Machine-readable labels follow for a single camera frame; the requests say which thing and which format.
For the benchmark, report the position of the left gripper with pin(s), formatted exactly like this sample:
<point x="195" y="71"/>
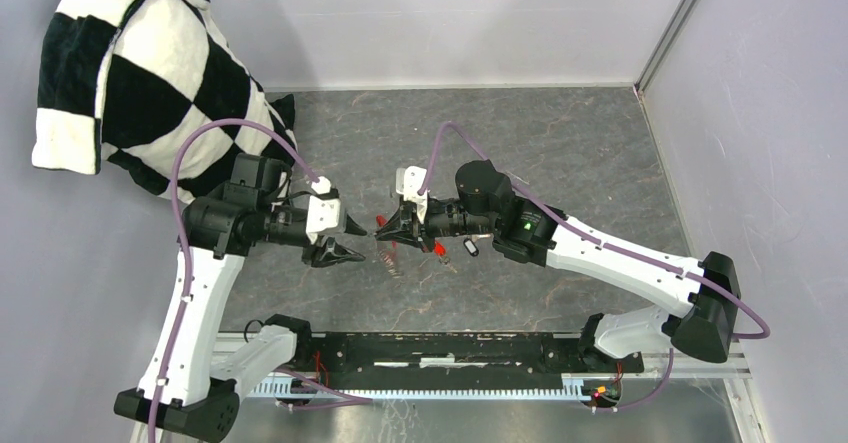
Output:
<point x="331" y="253"/>

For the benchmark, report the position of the key with black tag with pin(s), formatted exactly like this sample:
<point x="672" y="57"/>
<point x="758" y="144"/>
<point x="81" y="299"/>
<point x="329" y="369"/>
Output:
<point x="471" y="243"/>

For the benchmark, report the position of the aluminium frame rail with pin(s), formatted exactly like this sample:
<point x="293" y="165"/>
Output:
<point x="663" y="365"/>

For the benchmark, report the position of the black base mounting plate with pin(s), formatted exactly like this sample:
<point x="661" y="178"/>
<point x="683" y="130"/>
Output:
<point x="452" y="360"/>

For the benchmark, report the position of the metal key organizer red handle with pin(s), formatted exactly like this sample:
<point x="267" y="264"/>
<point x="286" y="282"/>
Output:
<point x="387" y="252"/>

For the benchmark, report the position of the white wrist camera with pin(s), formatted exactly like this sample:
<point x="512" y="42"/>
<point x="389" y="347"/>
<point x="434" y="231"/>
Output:
<point x="325" y="212"/>
<point x="408" y="183"/>

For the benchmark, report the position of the black white checkered cloth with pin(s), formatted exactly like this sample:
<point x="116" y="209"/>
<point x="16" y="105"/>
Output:
<point x="152" y="87"/>

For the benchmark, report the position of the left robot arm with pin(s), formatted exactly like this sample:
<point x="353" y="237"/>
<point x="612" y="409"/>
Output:
<point x="183" y="391"/>

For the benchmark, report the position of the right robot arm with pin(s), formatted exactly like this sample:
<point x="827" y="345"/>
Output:
<point x="693" y="302"/>

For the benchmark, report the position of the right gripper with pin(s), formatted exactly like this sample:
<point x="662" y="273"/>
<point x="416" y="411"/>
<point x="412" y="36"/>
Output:
<point x="405" y="227"/>

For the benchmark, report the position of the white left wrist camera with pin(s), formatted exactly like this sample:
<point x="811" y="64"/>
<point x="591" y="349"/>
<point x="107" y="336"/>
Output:
<point x="325" y="212"/>

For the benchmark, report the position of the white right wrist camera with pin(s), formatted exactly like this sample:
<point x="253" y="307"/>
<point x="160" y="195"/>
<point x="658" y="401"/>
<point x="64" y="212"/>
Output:
<point x="408" y="183"/>

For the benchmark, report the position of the white toothed cable duct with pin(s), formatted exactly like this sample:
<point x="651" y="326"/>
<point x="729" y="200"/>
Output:
<point x="283" y="387"/>

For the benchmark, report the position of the key with red tag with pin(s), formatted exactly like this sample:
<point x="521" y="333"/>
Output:
<point x="440" y="251"/>

